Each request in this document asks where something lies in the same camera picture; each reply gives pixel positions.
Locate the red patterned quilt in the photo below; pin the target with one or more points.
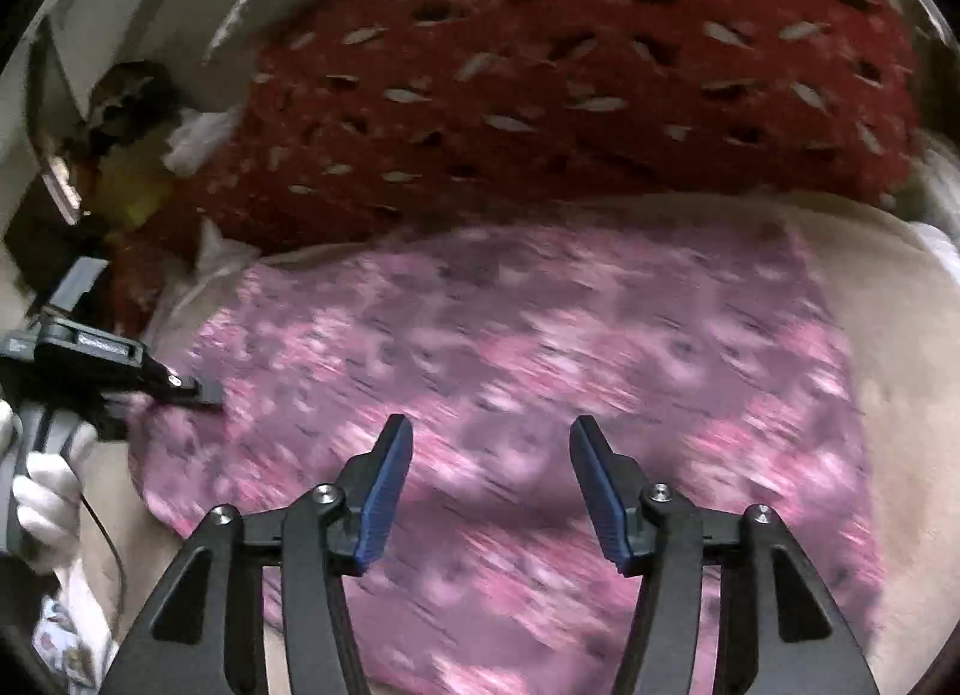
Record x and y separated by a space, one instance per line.
600 65

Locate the yellow bag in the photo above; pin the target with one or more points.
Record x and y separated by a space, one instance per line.
142 193

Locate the person's left hand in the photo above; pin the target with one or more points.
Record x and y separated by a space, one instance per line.
52 507

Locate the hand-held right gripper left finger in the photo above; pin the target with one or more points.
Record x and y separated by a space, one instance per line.
386 492

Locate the purple floral shirt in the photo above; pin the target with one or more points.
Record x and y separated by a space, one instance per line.
487 350

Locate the beige fleece blanket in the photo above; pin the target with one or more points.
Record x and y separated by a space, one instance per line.
885 305

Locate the pile of dark clothes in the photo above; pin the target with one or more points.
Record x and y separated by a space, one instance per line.
131 103

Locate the white plastic bag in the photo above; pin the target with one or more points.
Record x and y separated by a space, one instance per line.
199 140

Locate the white printed cloth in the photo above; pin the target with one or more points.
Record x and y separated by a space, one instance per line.
71 642

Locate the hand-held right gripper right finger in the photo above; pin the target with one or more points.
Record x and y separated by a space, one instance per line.
600 492

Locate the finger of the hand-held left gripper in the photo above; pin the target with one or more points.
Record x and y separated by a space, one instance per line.
176 382

